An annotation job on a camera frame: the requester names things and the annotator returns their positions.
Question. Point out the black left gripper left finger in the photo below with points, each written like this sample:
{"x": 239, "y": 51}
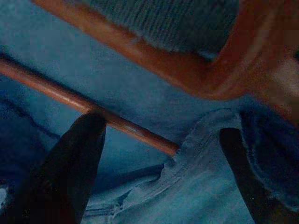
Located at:
{"x": 60, "y": 177}

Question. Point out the blue shirt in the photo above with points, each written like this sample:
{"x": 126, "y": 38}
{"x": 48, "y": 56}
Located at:
{"x": 140, "y": 93}

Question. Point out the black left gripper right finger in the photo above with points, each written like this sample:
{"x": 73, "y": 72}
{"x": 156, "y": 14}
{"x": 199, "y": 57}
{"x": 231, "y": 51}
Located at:
{"x": 245, "y": 177}

